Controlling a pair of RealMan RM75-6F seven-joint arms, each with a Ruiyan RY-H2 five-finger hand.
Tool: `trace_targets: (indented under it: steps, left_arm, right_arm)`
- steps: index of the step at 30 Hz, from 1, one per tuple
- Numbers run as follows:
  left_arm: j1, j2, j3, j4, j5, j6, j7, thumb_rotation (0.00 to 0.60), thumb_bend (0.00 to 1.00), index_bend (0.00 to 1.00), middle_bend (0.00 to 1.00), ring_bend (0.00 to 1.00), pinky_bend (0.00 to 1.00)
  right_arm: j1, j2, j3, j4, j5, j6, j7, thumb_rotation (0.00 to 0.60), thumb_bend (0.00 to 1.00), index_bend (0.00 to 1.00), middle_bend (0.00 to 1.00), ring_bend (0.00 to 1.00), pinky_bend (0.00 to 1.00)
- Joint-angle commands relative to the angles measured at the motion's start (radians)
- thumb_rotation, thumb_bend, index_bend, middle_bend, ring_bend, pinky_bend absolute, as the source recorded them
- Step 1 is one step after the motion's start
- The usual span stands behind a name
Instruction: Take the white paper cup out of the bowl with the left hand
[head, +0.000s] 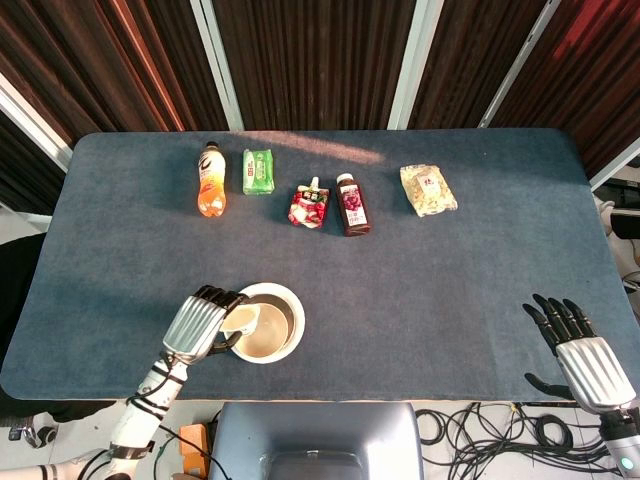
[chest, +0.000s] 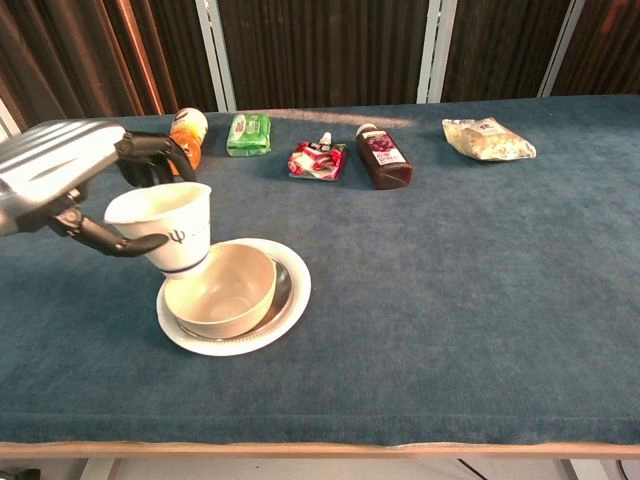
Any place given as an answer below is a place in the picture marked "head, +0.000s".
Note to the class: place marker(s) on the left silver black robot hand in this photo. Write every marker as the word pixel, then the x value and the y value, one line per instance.
pixel 192 322

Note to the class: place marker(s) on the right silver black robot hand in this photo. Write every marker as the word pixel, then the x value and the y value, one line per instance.
pixel 590 360

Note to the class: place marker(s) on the beige paper cup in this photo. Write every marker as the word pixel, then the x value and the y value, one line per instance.
pixel 240 322

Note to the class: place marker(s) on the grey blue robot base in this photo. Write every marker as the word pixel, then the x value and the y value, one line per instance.
pixel 315 442

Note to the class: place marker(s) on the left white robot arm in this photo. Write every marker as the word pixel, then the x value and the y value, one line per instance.
pixel 142 400

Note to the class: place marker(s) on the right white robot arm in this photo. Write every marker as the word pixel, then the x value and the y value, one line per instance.
pixel 620 440

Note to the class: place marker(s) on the white bowl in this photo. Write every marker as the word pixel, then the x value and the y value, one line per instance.
pixel 275 322

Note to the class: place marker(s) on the orange box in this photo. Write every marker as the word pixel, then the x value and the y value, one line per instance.
pixel 192 447

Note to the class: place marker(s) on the orange drink bottle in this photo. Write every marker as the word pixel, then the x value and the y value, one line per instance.
pixel 211 182

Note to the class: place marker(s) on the blue table mat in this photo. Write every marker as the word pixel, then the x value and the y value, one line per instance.
pixel 320 225

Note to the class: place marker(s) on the green soap package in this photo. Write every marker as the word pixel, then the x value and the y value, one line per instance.
pixel 258 171

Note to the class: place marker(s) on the red spouted drink pouch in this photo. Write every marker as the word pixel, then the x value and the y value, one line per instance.
pixel 308 205

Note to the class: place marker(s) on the dark purple juice bottle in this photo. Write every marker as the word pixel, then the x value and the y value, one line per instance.
pixel 353 205

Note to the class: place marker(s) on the clear bag of snacks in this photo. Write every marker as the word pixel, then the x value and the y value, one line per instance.
pixel 428 191

